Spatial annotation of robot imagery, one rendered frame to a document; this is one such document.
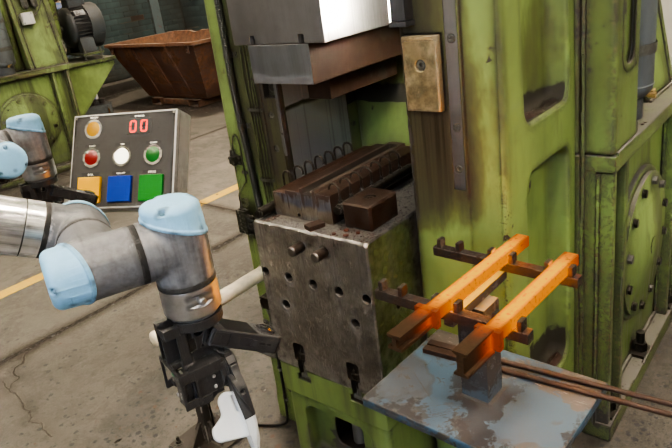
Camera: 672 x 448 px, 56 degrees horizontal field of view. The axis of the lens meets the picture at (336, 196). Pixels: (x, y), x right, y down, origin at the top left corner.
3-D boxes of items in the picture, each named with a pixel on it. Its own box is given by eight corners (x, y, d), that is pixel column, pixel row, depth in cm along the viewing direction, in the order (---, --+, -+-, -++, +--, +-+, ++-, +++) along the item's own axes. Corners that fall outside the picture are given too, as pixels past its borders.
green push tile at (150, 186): (161, 200, 175) (162, 173, 176) (137, 201, 178) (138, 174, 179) (164, 201, 177) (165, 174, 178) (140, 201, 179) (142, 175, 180)
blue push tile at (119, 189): (129, 201, 178) (130, 175, 179) (105, 202, 180) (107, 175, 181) (133, 202, 180) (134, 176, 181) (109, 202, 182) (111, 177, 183)
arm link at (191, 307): (201, 261, 86) (228, 280, 80) (208, 291, 88) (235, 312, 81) (148, 282, 82) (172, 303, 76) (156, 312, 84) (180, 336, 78)
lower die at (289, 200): (333, 225, 160) (329, 193, 157) (276, 213, 172) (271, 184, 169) (421, 171, 189) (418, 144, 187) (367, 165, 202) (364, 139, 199)
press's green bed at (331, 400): (401, 537, 179) (384, 401, 163) (302, 483, 202) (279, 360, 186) (489, 420, 218) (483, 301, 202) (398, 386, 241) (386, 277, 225)
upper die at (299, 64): (313, 85, 148) (308, 43, 144) (253, 83, 160) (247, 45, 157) (411, 51, 177) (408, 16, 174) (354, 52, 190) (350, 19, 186)
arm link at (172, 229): (124, 202, 79) (190, 184, 82) (144, 280, 83) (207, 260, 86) (137, 220, 72) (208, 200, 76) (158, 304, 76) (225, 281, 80)
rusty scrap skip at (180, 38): (206, 114, 759) (191, 42, 729) (117, 107, 877) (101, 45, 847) (275, 91, 843) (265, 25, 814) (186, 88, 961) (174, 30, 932)
